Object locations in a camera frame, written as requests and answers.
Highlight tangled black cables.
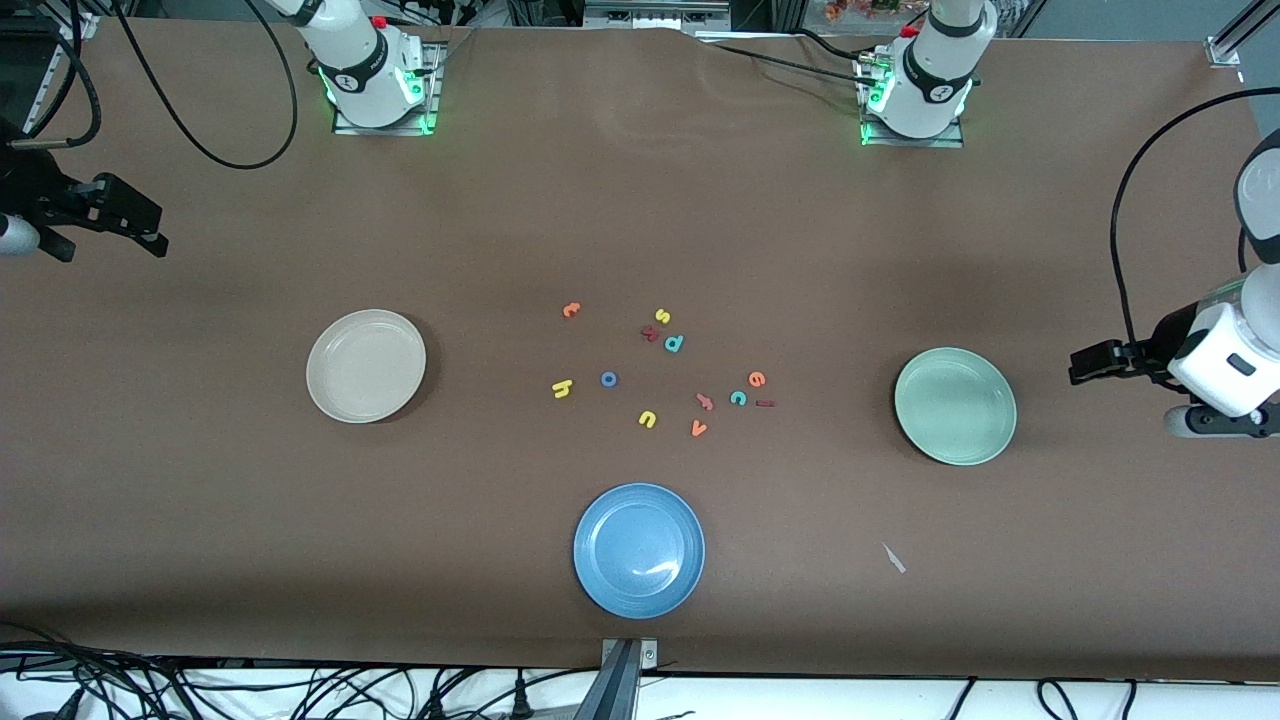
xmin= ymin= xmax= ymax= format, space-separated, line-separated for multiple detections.
xmin=0 ymin=620 xmax=421 ymax=720

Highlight beige brown plate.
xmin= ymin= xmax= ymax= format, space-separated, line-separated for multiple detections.
xmin=306 ymin=309 xmax=428 ymax=424

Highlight brown paper table cover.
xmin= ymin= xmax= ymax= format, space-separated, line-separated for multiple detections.
xmin=0 ymin=18 xmax=1280 ymax=681

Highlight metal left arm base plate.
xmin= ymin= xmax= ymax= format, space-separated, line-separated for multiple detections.
xmin=860 ymin=55 xmax=966 ymax=149

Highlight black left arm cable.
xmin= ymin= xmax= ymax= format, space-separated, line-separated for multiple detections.
xmin=1110 ymin=88 xmax=1280 ymax=346

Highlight black looped floor cables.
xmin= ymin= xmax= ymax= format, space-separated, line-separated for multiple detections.
xmin=940 ymin=678 xmax=1141 ymax=720

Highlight aluminium frame profile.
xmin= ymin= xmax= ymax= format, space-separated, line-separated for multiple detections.
xmin=20 ymin=10 xmax=101 ymax=136
xmin=1205 ymin=0 xmax=1280 ymax=69

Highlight blue plate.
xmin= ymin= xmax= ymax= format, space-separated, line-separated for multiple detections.
xmin=573 ymin=483 xmax=706 ymax=620

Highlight pale green plate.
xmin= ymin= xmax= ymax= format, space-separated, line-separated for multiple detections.
xmin=894 ymin=347 xmax=1018 ymax=467

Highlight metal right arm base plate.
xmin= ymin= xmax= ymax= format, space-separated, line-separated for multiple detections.
xmin=333 ymin=45 xmax=442 ymax=136

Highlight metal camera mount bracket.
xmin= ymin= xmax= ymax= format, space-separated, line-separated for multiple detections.
xmin=600 ymin=638 xmax=659 ymax=720

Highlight black base cable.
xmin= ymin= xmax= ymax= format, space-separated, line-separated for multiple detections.
xmin=795 ymin=28 xmax=881 ymax=63
xmin=712 ymin=43 xmax=876 ymax=81

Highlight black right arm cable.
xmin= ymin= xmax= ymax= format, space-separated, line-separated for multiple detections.
xmin=8 ymin=0 xmax=299 ymax=170

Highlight grey power strip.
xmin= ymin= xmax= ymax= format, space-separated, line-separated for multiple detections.
xmin=583 ymin=0 xmax=731 ymax=29

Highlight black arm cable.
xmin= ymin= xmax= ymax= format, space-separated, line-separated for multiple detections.
xmin=1110 ymin=88 xmax=1280 ymax=346
xmin=8 ymin=0 xmax=299 ymax=170

